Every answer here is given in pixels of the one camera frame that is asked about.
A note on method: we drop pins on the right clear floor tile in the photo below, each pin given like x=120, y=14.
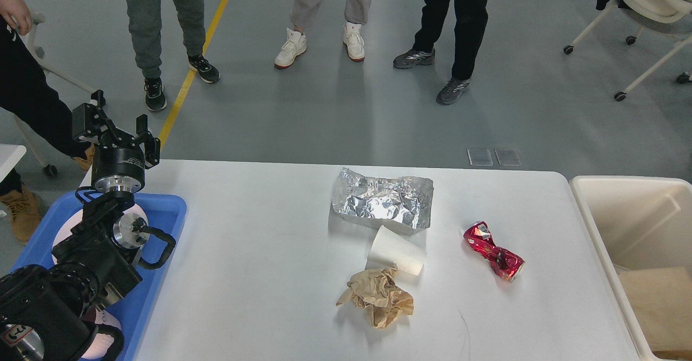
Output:
x=508, y=156

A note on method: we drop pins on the white paper cup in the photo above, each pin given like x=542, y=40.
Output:
x=389, y=248

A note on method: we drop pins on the left clear floor tile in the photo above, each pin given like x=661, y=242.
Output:
x=480, y=157

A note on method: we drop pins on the white rolling chair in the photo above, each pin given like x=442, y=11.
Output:
x=670, y=18

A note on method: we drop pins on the person with tan boots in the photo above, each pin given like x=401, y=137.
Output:
x=25, y=94

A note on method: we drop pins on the crumpled aluminium foil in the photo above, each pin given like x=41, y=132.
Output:
x=403, y=205

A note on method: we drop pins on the white plastic bin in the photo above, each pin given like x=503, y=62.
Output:
x=636, y=223

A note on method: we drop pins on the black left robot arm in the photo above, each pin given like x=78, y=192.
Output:
x=44, y=310

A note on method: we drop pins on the crumpled brown paper ball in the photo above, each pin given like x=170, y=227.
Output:
x=375, y=291

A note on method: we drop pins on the large brown paper sheet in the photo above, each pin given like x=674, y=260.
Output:
x=661, y=301

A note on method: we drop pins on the clear floor tile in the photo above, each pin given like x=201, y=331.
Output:
x=508, y=156
x=480, y=157

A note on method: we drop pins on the white side table corner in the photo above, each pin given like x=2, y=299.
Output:
x=9, y=157

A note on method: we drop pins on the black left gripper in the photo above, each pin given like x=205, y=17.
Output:
x=114, y=168

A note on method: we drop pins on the pink mug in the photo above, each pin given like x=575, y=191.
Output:
x=102, y=342

